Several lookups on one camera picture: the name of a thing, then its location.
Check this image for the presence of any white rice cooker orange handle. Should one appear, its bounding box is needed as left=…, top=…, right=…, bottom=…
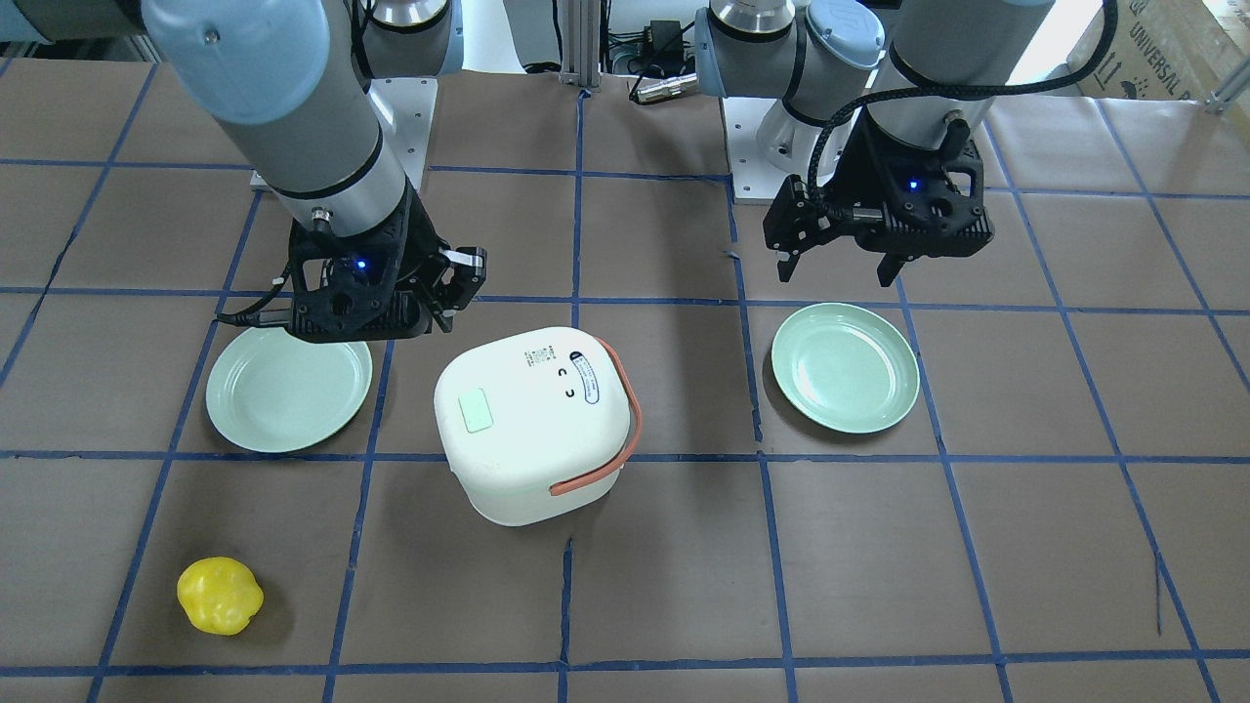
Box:
left=434, top=326, right=644, bottom=528

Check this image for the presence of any black braided cable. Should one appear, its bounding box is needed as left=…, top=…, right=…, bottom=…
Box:
left=808, top=0, right=1119, bottom=224

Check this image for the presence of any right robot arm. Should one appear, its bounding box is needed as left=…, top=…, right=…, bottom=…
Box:
left=3, top=1, right=488, bottom=344

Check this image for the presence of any black power adapter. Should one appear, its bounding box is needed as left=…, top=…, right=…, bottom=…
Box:
left=643, top=20, right=684, bottom=63

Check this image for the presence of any yellow toy bell pepper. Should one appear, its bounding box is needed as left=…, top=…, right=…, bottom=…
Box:
left=176, top=557, right=265, bottom=637

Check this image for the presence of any green plate near right arm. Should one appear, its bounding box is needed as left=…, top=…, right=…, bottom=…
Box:
left=205, top=328, right=373, bottom=453

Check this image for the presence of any aluminium frame post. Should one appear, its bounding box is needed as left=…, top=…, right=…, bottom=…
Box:
left=558, top=1, right=608, bottom=94

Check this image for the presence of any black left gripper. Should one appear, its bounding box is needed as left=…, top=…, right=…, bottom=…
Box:
left=763, top=111, right=995, bottom=288

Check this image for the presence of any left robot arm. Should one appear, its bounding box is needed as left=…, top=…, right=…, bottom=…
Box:
left=693, top=1, right=1053, bottom=286

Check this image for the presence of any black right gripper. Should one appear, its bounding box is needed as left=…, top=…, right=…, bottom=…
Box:
left=216, top=186, right=488, bottom=344

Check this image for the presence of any cardboard box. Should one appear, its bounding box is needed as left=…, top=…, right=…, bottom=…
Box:
left=1078, top=1, right=1249, bottom=103

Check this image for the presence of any green plate near left arm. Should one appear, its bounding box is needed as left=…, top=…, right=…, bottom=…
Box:
left=770, top=303, right=920, bottom=434

